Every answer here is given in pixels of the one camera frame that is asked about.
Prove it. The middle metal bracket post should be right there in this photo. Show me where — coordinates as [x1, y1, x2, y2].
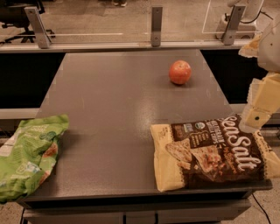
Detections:
[150, 6, 163, 47]

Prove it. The right metal bracket post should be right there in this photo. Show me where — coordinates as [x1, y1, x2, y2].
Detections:
[221, 5, 245, 46]

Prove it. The metal bracket post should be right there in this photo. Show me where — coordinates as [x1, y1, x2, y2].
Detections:
[24, 6, 51, 49]
[150, 6, 163, 47]
[221, 5, 245, 46]

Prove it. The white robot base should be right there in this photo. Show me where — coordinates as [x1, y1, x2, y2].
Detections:
[216, 0, 264, 39]

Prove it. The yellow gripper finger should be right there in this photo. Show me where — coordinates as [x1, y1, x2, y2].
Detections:
[238, 35, 261, 58]
[239, 72, 280, 133]

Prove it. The red apple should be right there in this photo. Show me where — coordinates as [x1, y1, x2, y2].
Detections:
[169, 60, 192, 85]

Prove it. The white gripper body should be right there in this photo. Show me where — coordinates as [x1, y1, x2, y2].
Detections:
[257, 14, 280, 73]

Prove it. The black office chair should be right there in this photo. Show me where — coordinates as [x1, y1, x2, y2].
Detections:
[0, 0, 45, 44]

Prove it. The brown sea salt chip bag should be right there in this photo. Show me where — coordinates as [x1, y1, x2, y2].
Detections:
[150, 115, 280, 192]

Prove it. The black floor cable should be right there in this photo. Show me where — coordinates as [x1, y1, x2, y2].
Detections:
[251, 193, 273, 224]

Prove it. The green chip bag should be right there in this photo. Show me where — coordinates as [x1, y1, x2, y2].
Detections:
[0, 115, 69, 204]

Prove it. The left metal bracket post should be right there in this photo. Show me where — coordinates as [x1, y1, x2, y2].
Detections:
[24, 6, 51, 49]

